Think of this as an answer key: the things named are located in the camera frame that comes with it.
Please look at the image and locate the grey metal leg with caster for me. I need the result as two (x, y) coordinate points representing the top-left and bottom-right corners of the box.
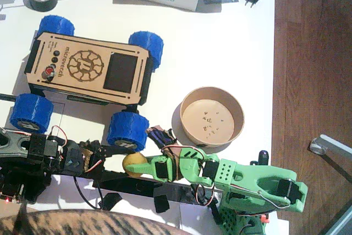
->
(309, 134), (352, 164)

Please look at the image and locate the brown striped fur blanket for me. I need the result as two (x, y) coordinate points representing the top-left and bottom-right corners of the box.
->
(0, 199), (182, 235)

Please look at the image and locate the grey metal bar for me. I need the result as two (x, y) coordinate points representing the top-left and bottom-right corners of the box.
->
(320, 204), (352, 235)

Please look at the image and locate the black table clamp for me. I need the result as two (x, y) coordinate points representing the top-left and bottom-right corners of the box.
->
(208, 204), (224, 225)

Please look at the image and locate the wooden rover with blue wheels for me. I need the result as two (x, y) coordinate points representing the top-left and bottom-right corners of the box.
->
(9, 14), (165, 152)

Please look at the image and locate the flat black tape piece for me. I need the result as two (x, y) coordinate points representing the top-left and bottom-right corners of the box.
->
(98, 192), (123, 211)

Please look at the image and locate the black clamp handle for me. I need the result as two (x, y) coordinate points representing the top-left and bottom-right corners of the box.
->
(258, 149), (270, 166)

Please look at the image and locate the black camera cable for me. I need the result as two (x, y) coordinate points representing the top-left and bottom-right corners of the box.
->
(73, 176), (104, 210)

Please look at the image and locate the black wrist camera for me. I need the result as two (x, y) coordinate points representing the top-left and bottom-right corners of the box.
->
(145, 126), (179, 150)

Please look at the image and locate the long black bar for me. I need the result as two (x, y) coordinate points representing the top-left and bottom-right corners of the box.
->
(51, 170), (218, 205)

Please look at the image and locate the round brown cardboard bowl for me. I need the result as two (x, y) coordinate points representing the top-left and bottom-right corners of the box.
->
(180, 86), (245, 149)

